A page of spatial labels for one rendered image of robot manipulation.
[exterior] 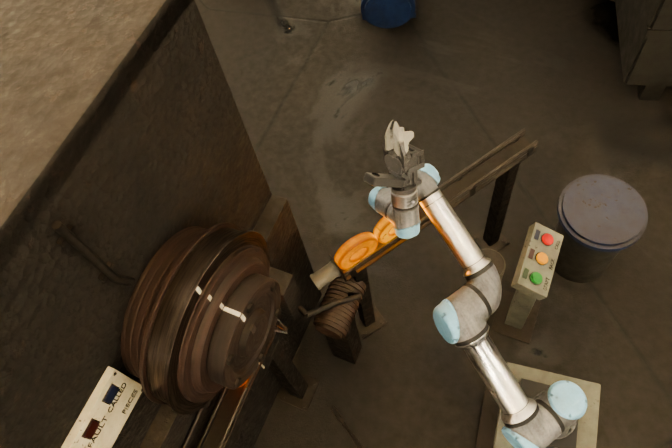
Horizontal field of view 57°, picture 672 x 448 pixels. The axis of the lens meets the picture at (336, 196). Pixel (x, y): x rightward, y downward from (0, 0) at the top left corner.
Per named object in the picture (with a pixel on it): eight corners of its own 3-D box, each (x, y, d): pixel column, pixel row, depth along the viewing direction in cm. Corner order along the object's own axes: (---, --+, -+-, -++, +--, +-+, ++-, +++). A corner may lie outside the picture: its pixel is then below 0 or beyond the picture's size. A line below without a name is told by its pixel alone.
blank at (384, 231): (369, 225, 200) (375, 232, 198) (408, 198, 201) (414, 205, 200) (376, 242, 214) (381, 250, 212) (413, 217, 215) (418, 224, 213)
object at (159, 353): (186, 420, 167) (113, 379, 126) (262, 267, 187) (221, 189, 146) (206, 429, 165) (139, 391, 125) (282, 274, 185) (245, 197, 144)
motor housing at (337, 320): (326, 361, 259) (308, 320, 213) (347, 313, 268) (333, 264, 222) (355, 372, 256) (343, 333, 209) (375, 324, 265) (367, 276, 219)
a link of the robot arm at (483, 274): (525, 294, 185) (433, 157, 186) (497, 315, 182) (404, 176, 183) (506, 295, 196) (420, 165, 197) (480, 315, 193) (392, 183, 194)
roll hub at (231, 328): (226, 393, 160) (193, 365, 136) (273, 296, 172) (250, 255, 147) (245, 401, 158) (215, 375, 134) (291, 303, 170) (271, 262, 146)
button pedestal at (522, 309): (488, 336, 257) (508, 280, 204) (504, 284, 267) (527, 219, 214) (527, 350, 253) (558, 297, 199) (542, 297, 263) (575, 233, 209)
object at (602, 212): (530, 275, 268) (549, 231, 231) (549, 213, 281) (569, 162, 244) (607, 300, 259) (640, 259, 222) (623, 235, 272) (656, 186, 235)
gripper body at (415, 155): (406, 139, 173) (408, 177, 179) (381, 150, 169) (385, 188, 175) (424, 148, 167) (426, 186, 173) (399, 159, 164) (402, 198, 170)
